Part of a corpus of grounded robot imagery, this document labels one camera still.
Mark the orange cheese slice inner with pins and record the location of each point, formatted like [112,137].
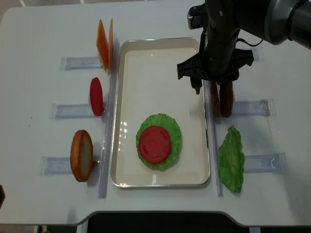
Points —
[110,45]

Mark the clear rack rail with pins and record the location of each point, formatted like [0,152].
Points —
[211,119]
[110,120]

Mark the brown object at table edge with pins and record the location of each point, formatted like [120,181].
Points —
[2,196]

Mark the clear pusher track buns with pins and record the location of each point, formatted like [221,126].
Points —
[258,54]

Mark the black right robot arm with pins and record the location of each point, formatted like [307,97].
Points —
[271,20]

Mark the clear pusher track tomato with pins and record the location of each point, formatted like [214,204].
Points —
[71,111]

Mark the clear right rack rail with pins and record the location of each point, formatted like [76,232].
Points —
[211,119]

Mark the clear pusher track lettuce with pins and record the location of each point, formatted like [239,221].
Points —
[270,163]

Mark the green lettuce on tray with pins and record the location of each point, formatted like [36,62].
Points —
[170,124]

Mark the bun slice in left rack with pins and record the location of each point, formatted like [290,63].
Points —
[81,156]

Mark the orange cheese slice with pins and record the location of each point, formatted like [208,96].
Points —
[102,45]
[110,45]

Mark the silver metal tray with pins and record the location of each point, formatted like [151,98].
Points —
[149,93]

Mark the orange cheese slice outer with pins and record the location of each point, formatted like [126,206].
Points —
[102,45]

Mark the clear pusher track patty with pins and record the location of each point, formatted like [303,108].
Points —
[253,108]

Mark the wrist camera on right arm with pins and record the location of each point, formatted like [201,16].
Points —
[196,16]

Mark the brown meat patty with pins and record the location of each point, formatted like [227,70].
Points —
[215,99]
[226,99]

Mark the clear left rack rail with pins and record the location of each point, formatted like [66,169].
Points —
[110,120]

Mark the red tomato slice on tray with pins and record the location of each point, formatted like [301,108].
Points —
[154,144]

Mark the clear pusher track bun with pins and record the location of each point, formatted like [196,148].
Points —
[55,166]

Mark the red tomato slice in rack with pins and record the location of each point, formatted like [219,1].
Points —
[96,97]

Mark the green lettuce leaf in rack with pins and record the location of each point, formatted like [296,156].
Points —
[231,160]

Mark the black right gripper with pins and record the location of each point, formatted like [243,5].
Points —
[218,59]

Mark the brown meat patty in rack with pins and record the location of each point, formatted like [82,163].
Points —
[226,99]

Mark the clear pusher track cheese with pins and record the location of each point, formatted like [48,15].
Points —
[75,63]

